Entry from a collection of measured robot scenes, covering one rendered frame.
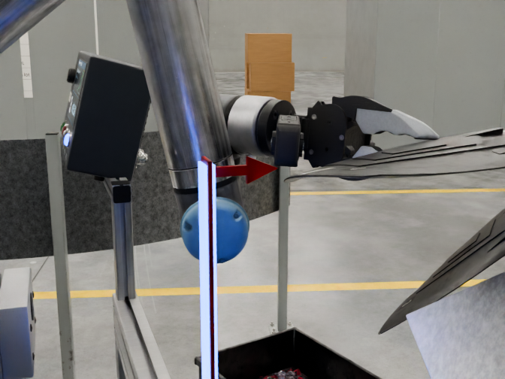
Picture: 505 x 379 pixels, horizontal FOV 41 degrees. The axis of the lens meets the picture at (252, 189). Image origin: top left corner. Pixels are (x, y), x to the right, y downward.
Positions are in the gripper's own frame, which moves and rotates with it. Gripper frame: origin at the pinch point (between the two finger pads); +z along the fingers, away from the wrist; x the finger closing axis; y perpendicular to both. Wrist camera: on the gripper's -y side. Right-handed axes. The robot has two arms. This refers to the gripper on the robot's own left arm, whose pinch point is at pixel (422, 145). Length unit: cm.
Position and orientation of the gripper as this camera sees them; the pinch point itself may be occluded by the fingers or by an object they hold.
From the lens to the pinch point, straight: 72.0
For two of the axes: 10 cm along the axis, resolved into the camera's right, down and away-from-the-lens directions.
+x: -0.7, 9.9, 1.5
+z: 8.2, 1.4, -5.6
